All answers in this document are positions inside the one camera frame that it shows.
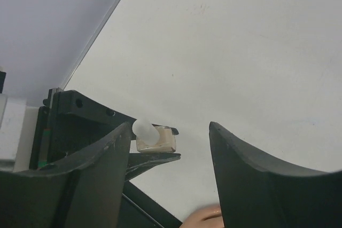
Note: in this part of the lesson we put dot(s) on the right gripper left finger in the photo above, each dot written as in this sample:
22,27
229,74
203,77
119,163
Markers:
81,190

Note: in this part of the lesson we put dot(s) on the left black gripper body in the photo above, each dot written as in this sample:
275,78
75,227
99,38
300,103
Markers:
42,137

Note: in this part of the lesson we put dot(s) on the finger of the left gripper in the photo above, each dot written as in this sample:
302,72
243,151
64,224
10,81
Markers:
138,163
79,121

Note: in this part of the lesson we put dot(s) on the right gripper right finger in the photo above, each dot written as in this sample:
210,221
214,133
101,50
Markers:
257,189

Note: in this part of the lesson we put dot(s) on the beige nail polish bottle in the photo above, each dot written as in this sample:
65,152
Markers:
153,139

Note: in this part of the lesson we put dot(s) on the person's hand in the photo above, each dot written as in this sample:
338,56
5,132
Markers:
206,217

